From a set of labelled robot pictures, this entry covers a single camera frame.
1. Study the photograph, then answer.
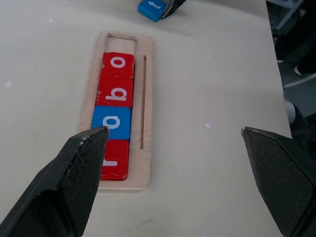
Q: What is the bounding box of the red letter tile r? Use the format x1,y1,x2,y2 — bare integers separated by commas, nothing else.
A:
98,139,130,181

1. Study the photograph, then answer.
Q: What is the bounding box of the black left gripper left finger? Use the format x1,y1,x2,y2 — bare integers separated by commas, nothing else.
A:
0,125,110,237

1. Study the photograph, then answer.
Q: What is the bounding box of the blue letter tile o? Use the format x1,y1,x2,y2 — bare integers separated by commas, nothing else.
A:
91,106,132,140

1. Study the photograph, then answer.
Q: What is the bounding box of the red letter tile b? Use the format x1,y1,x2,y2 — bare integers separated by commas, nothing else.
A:
95,75,134,108

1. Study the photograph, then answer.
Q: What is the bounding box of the red letter tile o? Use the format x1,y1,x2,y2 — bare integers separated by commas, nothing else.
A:
100,52,135,80

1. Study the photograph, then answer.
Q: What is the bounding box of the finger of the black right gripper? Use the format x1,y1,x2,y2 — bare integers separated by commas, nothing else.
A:
161,0,186,19

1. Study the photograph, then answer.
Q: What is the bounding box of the wooden letter tray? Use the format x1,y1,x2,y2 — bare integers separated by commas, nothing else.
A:
78,31,155,191

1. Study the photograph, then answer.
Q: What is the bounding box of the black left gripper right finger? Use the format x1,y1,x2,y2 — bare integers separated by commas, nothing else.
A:
240,126,316,237

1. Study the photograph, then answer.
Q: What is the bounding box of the blue letter t block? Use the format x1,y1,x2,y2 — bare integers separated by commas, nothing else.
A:
137,0,167,23

